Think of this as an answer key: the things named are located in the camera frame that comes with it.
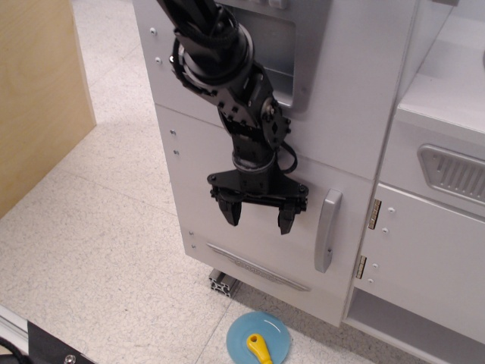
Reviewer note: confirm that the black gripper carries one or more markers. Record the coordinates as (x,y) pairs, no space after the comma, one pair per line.
(271,187)

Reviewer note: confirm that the light wooden panel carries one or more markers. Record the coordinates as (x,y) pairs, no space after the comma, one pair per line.
(46,108)

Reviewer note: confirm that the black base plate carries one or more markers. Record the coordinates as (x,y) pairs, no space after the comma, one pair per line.
(43,347)

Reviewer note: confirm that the silver oven vent panel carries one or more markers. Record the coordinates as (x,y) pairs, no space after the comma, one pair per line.
(453,172)

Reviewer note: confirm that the light blue plate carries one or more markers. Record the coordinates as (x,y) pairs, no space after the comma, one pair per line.
(268,326)

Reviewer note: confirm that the aluminium frame rail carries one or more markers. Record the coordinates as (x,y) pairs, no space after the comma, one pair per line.
(14,328)

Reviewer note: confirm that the white toy fridge cabinet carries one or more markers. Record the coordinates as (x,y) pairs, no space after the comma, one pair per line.
(364,63)

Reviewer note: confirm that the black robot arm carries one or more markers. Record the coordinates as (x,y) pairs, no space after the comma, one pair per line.
(214,57)

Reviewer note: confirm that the white low fridge door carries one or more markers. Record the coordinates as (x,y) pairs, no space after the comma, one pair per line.
(255,251)

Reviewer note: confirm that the lower brass cabinet hinge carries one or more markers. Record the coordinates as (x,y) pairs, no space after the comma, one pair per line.
(361,267)

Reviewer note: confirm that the aluminium extrusion foot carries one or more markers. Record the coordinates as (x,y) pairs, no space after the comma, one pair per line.
(224,283)

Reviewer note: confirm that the yellow handled utensil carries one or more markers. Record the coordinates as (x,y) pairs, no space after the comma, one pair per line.
(257,346)

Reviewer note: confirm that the white oven cabinet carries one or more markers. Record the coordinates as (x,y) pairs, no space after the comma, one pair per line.
(422,289)

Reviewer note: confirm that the brass cabinet hinge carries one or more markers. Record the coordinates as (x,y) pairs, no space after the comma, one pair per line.
(374,214)
(361,267)

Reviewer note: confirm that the upper brass cabinet hinge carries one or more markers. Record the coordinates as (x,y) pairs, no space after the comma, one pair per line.
(374,214)

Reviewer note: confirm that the silver ice dispenser recess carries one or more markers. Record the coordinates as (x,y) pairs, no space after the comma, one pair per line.
(287,37)

